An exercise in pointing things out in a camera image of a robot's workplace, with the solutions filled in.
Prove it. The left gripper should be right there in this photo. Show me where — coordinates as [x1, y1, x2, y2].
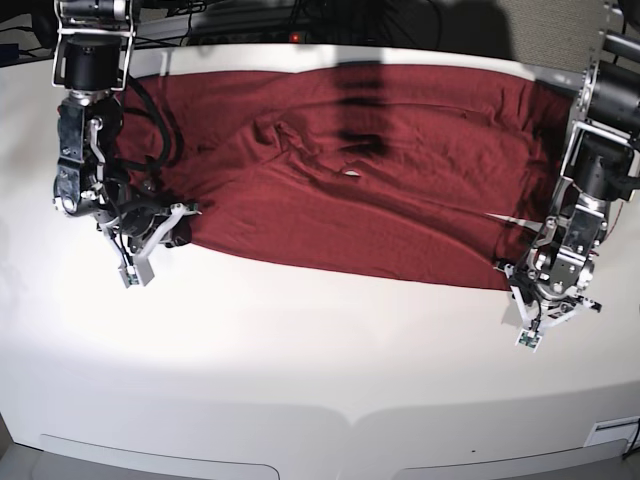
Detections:
[499, 260, 602, 333]

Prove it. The black power strip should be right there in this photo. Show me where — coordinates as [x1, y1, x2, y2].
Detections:
[186, 30, 310, 46]

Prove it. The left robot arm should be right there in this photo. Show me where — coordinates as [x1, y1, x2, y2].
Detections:
[495, 28, 639, 349]

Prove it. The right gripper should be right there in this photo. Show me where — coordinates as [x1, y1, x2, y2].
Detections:
[97, 199, 200, 266]

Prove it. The dark red long-sleeve shirt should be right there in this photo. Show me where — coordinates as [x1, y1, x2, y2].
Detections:
[141, 64, 571, 290]

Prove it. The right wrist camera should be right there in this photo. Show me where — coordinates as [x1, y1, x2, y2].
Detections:
[118, 259, 155, 288]

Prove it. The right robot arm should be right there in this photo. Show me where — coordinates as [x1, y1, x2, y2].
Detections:
[52, 1, 199, 286]

